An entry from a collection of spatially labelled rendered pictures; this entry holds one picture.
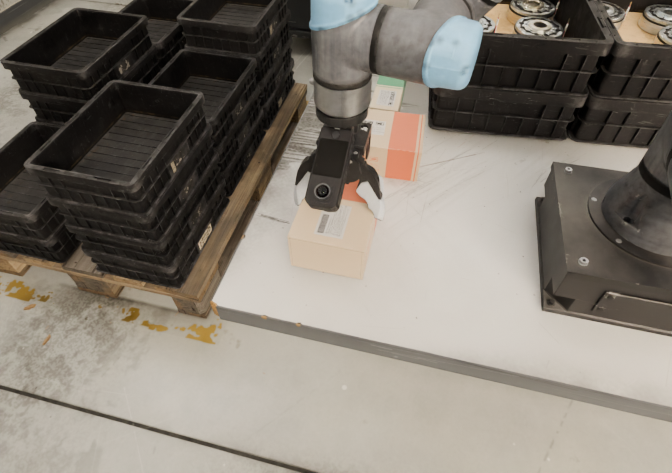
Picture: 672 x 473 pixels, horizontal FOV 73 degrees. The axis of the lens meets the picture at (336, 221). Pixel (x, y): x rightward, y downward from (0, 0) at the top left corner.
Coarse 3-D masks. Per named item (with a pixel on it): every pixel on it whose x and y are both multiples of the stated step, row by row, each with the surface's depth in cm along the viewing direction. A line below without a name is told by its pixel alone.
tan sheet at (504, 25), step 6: (498, 6) 113; (504, 6) 113; (492, 12) 110; (498, 12) 110; (504, 12) 110; (492, 18) 108; (504, 18) 108; (498, 24) 106; (504, 24) 106; (510, 24) 106; (498, 30) 104; (504, 30) 104; (510, 30) 104
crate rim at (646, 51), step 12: (600, 0) 92; (600, 12) 88; (612, 24) 85; (612, 36) 82; (612, 48) 82; (624, 48) 80; (636, 48) 80; (648, 48) 80; (660, 48) 79; (660, 60) 81
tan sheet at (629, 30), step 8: (632, 16) 109; (640, 16) 109; (624, 24) 106; (632, 24) 106; (624, 32) 104; (632, 32) 104; (640, 32) 104; (624, 40) 101; (632, 40) 101; (640, 40) 101; (648, 40) 101
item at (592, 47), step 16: (592, 0) 92; (592, 16) 88; (608, 32) 83; (496, 48) 83; (512, 48) 83; (528, 48) 83; (544, 48) 82; (560, 48) 82; (576, 48) 81; (592, 48) 81; (608, 48) 81
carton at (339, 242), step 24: (312, 216) 71; (336, 216) 71; (360, 216) 71; (288, 240) 69; (312, 240) 68; (336, 240) 68; (360, 240) 68; (312, 264) 72; (336, 264) 71; (360, 264) 69
